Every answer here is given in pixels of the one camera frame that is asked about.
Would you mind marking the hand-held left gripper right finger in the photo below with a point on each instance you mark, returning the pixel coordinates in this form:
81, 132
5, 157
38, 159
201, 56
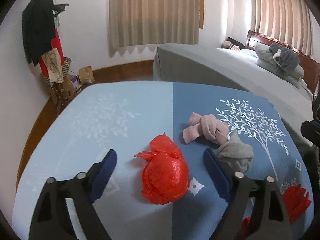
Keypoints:
216, 172

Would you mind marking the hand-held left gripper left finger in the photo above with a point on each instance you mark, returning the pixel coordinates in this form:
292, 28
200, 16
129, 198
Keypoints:
105, 172

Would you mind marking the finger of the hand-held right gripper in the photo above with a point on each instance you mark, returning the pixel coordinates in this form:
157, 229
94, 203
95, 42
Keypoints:
311, 131

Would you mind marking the red plastic bag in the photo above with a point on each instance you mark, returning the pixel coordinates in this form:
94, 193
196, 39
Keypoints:
165, 175

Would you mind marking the knotted grey sock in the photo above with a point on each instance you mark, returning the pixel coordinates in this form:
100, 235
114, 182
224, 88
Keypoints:
236, 155

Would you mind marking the knotted pink sock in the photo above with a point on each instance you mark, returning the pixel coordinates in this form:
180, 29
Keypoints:
207, 128

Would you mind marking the blue leaf-print tablecloth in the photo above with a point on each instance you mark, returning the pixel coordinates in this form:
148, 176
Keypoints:
112, 120

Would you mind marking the dark grey garment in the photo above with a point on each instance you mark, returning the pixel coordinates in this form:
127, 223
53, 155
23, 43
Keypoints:
287, 58

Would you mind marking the wooden coat rack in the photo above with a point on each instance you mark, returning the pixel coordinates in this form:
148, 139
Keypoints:
60, 95

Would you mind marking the folded grey quilt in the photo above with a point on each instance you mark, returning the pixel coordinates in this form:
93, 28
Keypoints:
263, 53

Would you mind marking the brown cardboard bag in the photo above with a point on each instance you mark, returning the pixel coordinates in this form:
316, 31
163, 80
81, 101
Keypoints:
65, 88

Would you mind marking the purple and white bag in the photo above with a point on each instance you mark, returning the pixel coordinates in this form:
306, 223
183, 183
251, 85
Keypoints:
75, 82

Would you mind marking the brown paper bag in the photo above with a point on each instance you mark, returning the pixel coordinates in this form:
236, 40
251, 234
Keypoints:
86, 74

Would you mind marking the pale pillow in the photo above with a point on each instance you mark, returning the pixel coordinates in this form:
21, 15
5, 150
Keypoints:
248, 53

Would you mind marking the bed with grey sheet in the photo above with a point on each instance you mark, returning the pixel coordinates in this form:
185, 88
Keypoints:
212, 67

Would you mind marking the wooden headboard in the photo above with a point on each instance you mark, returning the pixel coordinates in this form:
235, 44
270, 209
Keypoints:
260, 38

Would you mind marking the striped bag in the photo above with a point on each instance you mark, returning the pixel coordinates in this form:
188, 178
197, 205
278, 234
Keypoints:
67, 66

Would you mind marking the black bag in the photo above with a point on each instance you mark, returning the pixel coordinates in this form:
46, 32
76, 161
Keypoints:
236, 42

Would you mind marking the beige tote bag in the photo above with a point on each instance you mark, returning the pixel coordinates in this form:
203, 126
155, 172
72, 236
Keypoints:
52, 66

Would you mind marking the pink bundle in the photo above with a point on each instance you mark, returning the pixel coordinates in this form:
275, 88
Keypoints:
227, 45

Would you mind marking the red garment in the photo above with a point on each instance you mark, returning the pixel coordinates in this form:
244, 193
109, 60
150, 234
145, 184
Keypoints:
56, 42

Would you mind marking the black jacket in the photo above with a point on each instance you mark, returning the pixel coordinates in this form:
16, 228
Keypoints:
37, 25

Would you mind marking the wide beige curtain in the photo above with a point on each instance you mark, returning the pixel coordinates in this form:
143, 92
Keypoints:
155, 12

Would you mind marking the wooden window frame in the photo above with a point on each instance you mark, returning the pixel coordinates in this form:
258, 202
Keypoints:
201, 5

